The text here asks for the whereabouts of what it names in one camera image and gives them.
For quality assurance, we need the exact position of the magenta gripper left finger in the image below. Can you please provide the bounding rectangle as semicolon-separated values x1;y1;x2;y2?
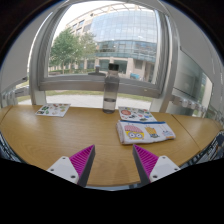
47;145;95;187

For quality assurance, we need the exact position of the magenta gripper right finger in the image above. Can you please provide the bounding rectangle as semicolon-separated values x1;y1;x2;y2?
133;145;180;184

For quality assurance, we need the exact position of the right sticker sheet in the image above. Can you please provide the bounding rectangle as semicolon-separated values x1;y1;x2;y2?
118;107;155;122

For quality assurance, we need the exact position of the sticker sheet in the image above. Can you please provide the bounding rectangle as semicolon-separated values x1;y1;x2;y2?
36;103;70;117
118;107;155;122

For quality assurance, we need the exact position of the left sticker sheet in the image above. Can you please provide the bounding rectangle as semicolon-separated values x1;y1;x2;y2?
36;103;70;117

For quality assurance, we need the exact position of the clear water bottle black cap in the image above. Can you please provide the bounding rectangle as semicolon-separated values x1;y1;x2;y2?
103;63;120;114

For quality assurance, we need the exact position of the grey window frame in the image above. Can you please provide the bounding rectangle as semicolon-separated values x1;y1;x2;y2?
29;0;178;112

